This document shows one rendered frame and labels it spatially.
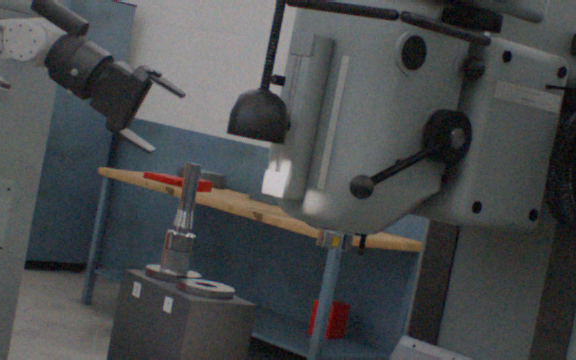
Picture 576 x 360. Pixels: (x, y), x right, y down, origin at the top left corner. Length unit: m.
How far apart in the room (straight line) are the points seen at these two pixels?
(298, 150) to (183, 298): 0.38
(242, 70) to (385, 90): 6.76
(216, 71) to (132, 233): 1.38
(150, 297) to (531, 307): 0.58
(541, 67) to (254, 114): 0.46
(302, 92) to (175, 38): 7.37
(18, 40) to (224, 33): 6.51
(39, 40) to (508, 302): 0.84
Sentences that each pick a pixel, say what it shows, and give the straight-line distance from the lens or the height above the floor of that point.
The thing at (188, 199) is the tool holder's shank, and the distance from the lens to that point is 1.97.
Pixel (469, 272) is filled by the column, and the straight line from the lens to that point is 1.98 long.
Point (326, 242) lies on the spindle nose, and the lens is 1.64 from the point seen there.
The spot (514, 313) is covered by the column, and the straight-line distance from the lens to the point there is 1.93.
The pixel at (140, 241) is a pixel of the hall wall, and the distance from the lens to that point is 8.93.
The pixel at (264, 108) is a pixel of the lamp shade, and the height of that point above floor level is 1.45.
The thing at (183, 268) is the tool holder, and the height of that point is 1.17.
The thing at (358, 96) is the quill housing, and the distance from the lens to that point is 1.55.
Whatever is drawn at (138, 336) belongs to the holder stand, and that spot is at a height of 1.06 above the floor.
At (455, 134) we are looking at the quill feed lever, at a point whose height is 1.46.
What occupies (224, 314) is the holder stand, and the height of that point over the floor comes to 1.13.
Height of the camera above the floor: 1.45
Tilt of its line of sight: 3 degrees down
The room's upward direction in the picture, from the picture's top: 11 degrees clockwise
